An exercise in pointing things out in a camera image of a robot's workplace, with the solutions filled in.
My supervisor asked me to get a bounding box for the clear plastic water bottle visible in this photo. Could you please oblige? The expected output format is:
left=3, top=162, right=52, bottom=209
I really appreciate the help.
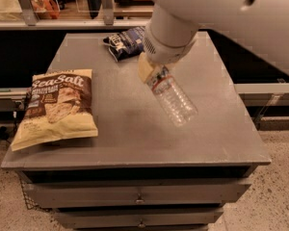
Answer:
left=146, top=66, right=197, bottom=126

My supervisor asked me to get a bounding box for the metal shelf rail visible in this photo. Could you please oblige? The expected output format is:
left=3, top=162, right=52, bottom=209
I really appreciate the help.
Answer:
left=0, top=0, right=153, bottom=31

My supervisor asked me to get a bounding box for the sea salt chips bag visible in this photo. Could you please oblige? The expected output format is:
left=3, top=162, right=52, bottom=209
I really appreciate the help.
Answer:
left=11, top=69, right=98, bottom=151

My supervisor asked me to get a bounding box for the upper grey drawer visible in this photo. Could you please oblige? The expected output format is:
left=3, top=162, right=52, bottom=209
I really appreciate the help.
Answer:
left=24, top=178, right=251, bottom=208

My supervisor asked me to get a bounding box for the lower grey drawer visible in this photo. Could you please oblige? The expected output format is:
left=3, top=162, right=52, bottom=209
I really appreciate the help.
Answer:
left=54, top=208, right=223, bottom=229

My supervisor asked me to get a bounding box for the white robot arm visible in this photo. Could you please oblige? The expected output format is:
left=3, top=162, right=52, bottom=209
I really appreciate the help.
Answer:
left=139, top=0, right=289, bottom=82

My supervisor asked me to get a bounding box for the dark blue snack bag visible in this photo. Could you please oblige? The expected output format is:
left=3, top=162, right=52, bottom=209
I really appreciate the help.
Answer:
left=103, top=26, right=145, bottom=62

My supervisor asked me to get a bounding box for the grey wooden drawer cabinet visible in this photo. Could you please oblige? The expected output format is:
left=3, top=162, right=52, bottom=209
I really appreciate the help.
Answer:
left=2, top=32, right=271, bottom=231

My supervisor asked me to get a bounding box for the orange bag behind glass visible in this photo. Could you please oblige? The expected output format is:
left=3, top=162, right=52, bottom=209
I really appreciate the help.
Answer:
left=30, top=0, right=60, bottom=19

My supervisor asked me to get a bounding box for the grey drawer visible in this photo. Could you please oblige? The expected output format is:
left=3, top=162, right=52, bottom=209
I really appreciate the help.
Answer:
left=24, top=178, right=251, bottom=208
left=54, top=208, right=223, bottom=229

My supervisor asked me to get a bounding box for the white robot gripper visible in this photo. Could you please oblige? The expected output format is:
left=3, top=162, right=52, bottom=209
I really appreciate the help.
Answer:
left=138, top=4, right=198, bottom=83

